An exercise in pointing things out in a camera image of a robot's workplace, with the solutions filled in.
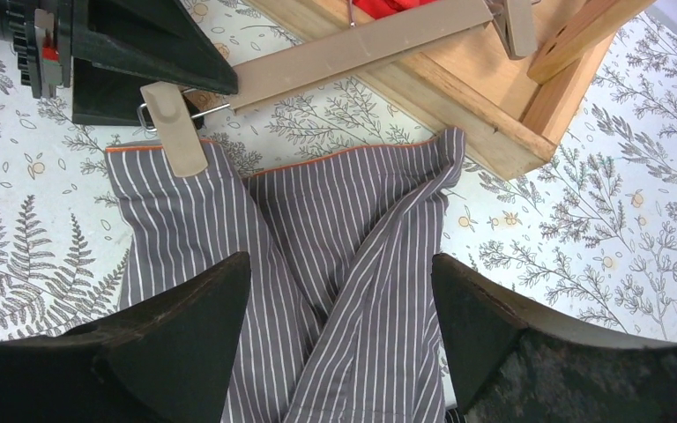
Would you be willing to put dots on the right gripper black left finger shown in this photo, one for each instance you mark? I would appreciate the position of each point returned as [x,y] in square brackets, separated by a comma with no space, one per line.
[165,359]

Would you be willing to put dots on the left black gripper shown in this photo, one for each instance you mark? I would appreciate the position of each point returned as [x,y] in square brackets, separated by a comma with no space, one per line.
[119,46]

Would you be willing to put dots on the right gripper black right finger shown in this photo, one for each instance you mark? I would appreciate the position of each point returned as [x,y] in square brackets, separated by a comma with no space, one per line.
[512,359]

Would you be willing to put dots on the grey striped underwear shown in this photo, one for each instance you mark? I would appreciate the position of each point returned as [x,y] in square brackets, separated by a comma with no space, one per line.
[341,324]

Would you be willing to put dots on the wooden clip hanger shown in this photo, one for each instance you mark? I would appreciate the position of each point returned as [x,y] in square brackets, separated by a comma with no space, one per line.
[283,74]

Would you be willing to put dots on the floral patterned table mat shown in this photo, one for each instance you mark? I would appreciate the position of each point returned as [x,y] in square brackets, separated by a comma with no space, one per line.
[592,233]

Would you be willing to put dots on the wooden clothes rack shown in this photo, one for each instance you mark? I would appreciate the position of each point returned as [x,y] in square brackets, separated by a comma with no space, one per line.
[513,112]

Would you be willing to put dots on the red tank top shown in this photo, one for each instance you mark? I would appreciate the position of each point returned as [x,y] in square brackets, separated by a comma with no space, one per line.
[378,9]

